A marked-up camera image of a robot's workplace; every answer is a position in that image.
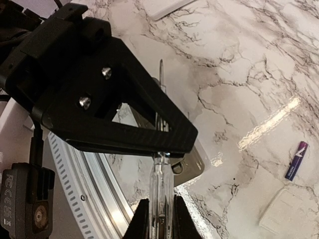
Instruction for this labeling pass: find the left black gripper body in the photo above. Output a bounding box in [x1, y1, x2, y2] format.
[0, 3, 112, 117]

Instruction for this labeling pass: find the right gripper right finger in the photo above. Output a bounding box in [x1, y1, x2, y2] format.
[172, 195, 199, 239]

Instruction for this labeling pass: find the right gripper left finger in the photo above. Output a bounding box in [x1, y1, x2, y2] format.
[123, 199, 149, 239]

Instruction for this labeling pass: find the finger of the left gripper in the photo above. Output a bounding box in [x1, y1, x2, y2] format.
[32, 37, 198, 154]

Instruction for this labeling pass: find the clear handle screwdriver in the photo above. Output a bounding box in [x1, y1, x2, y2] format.
[149, 59, 174, 239]

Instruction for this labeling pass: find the beige grey remote control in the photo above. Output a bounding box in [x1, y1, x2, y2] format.
[112, 102, 206, 187]

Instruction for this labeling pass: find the white battery cover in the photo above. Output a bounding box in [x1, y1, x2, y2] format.
[259, 189, 307, 239]

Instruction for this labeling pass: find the white remote control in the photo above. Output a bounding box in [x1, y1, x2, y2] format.
[141, 0, 194, 20]

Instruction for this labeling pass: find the purple battery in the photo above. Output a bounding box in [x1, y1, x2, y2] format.
[285, 141, 309, 181]

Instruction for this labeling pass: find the front aluminium rail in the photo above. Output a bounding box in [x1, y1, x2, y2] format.
[48, 133, 134, 239]

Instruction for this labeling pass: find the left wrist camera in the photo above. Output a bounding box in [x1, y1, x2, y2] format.
[0, 163, 55, 239]

